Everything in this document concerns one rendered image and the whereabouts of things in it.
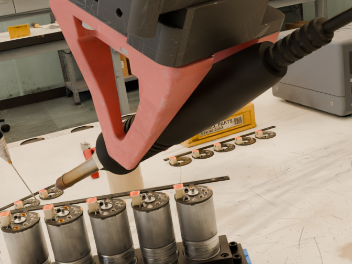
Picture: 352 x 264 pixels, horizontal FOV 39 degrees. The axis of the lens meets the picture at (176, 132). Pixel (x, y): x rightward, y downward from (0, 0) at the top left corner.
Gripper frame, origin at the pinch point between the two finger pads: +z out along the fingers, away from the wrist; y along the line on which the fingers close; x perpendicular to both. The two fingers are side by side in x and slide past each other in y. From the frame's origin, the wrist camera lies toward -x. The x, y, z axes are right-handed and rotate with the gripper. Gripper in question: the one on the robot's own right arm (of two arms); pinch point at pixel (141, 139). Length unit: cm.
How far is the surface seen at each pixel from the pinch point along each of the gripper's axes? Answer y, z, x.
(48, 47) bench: -128, 111, -169
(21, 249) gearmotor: 2.1, 11.9, -5.8
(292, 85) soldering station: -43.1, 16.6, -10.4
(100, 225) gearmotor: -1.6, 9.6, -2.9
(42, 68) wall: -233, 228, -308
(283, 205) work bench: -17.8, 13.2, 2.4
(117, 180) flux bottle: -12.4, 18.1, -11.3
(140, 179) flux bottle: -14.3, 18.2, -10.2
